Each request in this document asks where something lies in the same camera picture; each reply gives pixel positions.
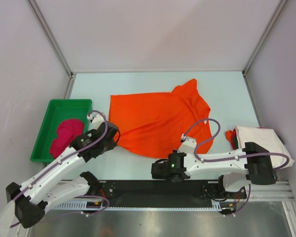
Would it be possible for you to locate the orange t shirt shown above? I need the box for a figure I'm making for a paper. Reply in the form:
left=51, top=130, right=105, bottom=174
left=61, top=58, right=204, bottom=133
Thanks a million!
left=109, top=79, right=212, bottom=158

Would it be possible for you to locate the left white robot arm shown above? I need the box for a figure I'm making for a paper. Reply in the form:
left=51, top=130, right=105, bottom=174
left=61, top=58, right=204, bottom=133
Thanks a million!
left=5, top=122, right=120, bottom=228

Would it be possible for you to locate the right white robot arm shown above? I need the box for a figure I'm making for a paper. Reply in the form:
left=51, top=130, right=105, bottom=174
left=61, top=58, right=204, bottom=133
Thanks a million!
left=151, top=138, right=276, bottom=198

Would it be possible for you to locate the orange folded shirt in stack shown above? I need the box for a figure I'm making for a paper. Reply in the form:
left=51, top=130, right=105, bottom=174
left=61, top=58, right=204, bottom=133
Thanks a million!
left=225, top=129, right=238, bottom=150

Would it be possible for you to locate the magenta t shirt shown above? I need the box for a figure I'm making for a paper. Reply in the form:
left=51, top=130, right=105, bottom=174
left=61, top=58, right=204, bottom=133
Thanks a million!
left=49, top=118, right=84, bottom=159

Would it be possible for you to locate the green plastic bin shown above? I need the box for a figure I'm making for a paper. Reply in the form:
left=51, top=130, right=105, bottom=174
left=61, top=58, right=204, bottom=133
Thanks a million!
left=30, top=99, right=92, bottom=163

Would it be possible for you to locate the white folded t shirt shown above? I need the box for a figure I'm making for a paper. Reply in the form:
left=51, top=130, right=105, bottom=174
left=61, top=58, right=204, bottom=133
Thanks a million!
left=235, top=125, right=295, bottom=168

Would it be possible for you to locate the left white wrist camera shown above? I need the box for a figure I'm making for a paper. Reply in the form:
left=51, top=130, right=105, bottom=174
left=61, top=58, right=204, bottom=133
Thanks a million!
left=87, top=114, right=105, bottom=130

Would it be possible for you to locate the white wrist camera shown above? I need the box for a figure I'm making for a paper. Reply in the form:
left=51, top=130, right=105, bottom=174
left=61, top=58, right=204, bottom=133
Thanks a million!
left=87, top=114, right=105, bottom=130
left=178, top=137, right=197, bottom=154

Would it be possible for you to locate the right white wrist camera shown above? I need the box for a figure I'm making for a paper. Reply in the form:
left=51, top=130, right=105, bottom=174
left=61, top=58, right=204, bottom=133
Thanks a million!
left=178, top=137, right=197, bottom=154

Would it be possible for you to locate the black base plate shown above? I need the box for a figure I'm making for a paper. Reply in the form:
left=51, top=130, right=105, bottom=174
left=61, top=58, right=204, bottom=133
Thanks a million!
left=99, top=180, right=247, bottom=209

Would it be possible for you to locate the white cable duct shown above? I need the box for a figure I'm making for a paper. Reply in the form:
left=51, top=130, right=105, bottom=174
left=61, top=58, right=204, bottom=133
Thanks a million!
left=51, top=200, right=226, bottom=212

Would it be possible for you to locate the aluminium rail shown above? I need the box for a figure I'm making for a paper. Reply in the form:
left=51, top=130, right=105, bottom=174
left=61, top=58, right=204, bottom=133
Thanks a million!
left=250, top=181, right=295, bottom=202

